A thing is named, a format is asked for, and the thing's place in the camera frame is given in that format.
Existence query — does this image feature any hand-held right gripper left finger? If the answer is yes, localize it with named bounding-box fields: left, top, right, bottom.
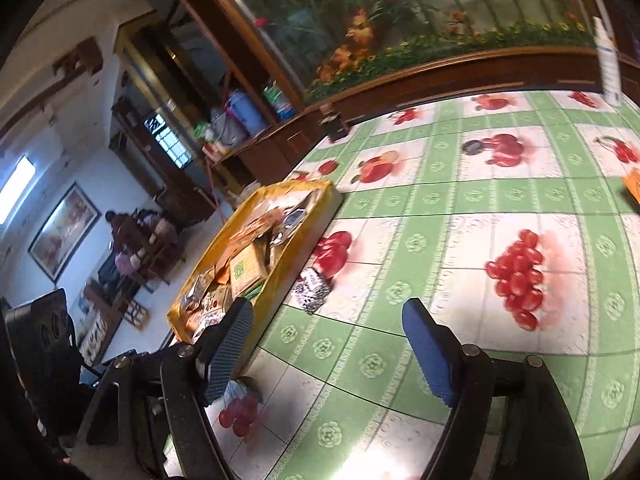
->
left=70, top=296, right=256, bottom=480

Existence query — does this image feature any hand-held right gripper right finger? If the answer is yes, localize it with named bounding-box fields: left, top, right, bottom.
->
left=401, top=298, right=593, bottom=480

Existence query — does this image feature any pile of snack packets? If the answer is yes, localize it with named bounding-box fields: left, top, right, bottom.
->
left=179, top=190, right=321, bottom=343

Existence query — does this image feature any yellow-rimmed white foam tray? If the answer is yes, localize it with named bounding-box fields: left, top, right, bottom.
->
left=166, top=179, right=344, bottom=347

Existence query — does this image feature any green fruit-print tablecloth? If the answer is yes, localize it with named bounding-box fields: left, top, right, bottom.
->
left=165, top=89, right=640, bottom=480

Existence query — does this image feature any small wooden stool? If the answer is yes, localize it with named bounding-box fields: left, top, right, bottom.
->
left=122, top=297, right=151, bottom=331

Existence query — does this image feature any wooden chair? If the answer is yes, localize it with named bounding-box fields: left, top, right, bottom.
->
left=127, top=225, right=186, bottom=291

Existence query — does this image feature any bright ceiling light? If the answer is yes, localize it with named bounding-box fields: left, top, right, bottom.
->
left=0, top=155, right=37, bottom=226

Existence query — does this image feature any grey thermos flask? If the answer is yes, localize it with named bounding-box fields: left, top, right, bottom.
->
left=210, top=109, right=248, bottom=147

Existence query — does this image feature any blue thermos flask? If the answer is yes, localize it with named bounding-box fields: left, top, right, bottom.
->
left=227, top=90, right=268, bottom=136

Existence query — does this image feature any dark glass bottle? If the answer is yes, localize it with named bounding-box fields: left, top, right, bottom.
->
left=320, top=107, right=351, bottom=143

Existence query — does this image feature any green-white plastic bag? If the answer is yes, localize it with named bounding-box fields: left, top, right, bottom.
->
left=263, top=80, right=296, bottom=122

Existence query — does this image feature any dark wooden cabinet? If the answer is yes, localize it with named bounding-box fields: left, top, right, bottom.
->
left=150, top=0, right=621, bottom=211

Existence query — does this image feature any flower-print glass panel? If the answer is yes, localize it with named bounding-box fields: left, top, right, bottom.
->
left=200, top=0, right=601, bottom=103

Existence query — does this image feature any white plastic bottle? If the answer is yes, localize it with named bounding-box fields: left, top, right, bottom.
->
left=592, top=15, right=623, bottom=103

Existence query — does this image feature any framed wall picture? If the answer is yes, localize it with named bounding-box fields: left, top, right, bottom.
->
left=27, top=182, right=102, bottom=283

